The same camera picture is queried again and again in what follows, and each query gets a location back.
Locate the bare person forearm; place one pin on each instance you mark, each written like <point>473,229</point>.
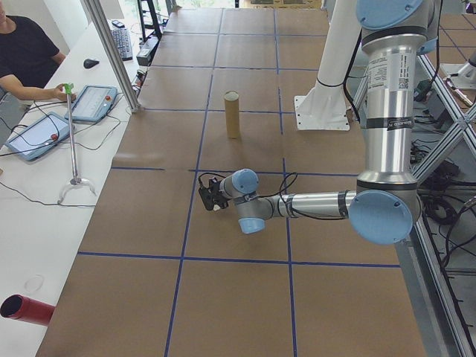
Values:
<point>26,89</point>

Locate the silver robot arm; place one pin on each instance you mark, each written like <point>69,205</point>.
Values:
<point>390,130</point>

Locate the bare person hand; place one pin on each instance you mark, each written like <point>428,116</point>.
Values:
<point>64,93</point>

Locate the brown cardboard tube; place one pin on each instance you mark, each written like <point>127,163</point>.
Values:
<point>232,119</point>

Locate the blue teach pendant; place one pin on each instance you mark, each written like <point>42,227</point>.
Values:
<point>37,135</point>
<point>93,104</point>

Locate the dark box with label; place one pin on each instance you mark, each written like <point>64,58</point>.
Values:
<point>147,52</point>

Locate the black computer keyboard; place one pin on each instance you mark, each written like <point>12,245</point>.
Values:
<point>122,44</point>

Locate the black computer mouse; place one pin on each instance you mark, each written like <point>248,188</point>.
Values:
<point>90,63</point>

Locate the white desk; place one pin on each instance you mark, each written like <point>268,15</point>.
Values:
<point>37,230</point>

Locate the black metal rack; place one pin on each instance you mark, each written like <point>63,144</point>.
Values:
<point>150,18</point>

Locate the small black phone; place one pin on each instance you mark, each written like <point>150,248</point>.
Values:
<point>118,24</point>

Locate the red cylinder tube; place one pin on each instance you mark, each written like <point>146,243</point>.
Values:
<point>29,310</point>

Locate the grey laptop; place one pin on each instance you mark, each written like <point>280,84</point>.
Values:
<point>9,115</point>

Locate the black power adapter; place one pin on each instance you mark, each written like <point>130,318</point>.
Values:
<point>421,89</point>

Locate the person in black t-shirt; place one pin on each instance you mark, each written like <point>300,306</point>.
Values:
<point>22,48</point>

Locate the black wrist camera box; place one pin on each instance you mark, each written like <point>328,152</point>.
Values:
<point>204,197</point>

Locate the white post on square plate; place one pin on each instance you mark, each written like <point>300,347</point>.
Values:
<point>466,72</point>
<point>331,74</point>

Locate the aluminium profile post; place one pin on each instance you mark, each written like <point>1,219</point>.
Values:
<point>115,56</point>

